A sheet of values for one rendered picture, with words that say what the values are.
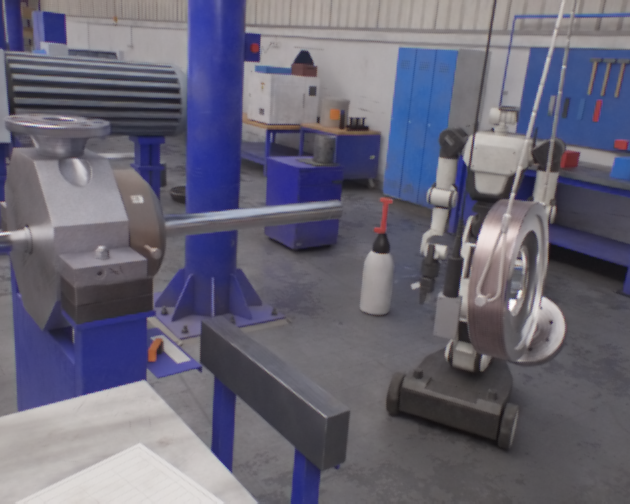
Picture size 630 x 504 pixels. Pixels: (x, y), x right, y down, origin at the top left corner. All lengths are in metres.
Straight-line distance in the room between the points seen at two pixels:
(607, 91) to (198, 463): 5.71
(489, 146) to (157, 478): 2.10
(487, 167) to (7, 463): 2.21
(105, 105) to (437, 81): 3.44
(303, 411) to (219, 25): 2.63
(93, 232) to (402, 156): 6.02
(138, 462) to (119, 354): 0.51
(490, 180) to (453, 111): 4.17
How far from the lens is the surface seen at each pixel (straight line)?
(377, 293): 4.33
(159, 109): 5.83
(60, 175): 1.86
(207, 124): 3.83
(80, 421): 1.52
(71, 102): 5.54
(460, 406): 3.11
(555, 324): 1.85
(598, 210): 6.66
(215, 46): 3.80
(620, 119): 6.50
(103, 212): 1.82
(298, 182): 5.42
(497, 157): 2.95
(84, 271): 1.70
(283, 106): 8.96
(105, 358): 1.81
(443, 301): 1.87
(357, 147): 8.31
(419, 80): 7.41
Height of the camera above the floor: 1.66
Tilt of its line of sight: 17 degrees down
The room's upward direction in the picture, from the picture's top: 5 degrees clockwise
